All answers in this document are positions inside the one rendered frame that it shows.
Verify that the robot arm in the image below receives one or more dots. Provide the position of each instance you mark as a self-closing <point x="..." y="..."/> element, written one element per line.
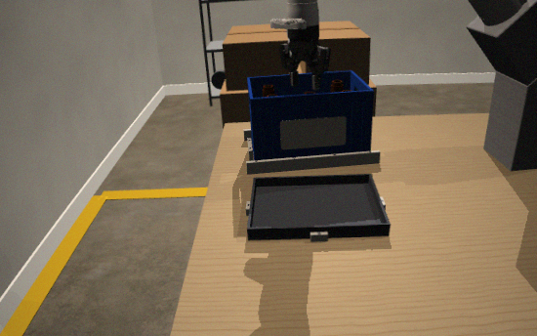
<point x="303" y="13"/>

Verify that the dark blue crate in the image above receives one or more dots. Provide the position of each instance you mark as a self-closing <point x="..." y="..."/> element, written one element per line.
<point x="310" y="124"/>

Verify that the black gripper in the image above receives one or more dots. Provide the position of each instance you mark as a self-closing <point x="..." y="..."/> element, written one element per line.
<point x="304" y="46"/>

